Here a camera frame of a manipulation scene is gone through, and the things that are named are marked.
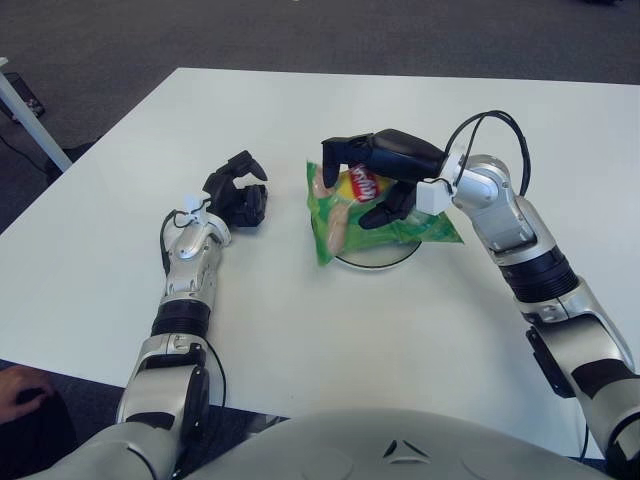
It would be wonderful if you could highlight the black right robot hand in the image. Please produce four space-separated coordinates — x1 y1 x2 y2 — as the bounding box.
321 128 447 230

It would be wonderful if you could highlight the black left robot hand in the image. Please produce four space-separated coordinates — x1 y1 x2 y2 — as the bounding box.
202 149 270 229

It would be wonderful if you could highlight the green potato chips bag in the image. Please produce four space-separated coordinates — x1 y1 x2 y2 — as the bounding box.
305 159 465 266

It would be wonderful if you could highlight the white plate black rim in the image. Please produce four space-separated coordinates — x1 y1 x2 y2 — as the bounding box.
333 239 423 272

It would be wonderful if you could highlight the white table leg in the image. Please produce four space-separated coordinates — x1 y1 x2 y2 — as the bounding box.
0 57 74 174

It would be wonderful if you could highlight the dark box on floor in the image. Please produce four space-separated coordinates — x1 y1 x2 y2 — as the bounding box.
7 72 47 116

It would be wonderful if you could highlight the grey robot torso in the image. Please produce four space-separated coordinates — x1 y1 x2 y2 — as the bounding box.
44 407 621 480

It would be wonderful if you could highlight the bare person hand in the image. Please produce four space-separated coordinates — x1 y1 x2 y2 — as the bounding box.
0 364 54 424

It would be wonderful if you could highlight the dark clothed person leg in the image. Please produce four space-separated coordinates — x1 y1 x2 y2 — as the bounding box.
0 389 76 480

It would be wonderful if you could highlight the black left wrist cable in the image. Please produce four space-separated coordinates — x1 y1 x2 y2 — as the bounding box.
158 197 211 275

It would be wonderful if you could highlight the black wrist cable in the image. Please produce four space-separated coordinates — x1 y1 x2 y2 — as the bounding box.
443 109 530 197
158 197 211 275

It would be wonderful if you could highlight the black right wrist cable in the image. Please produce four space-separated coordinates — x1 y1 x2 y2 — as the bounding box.
443 109 530 197

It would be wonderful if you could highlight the black left elbow cable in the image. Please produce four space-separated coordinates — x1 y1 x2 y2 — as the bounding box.
203 341 229 408

